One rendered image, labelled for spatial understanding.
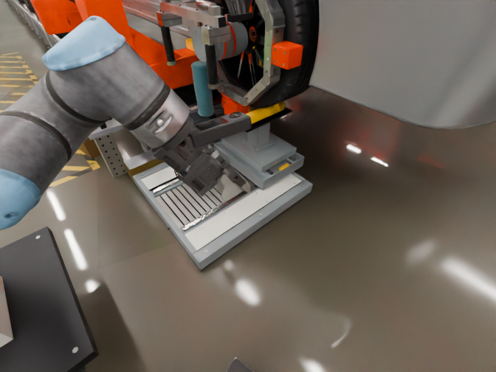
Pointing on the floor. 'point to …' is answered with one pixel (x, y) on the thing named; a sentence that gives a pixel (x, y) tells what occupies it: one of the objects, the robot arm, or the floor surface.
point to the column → (111, 154)
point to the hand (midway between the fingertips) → (247, 186)
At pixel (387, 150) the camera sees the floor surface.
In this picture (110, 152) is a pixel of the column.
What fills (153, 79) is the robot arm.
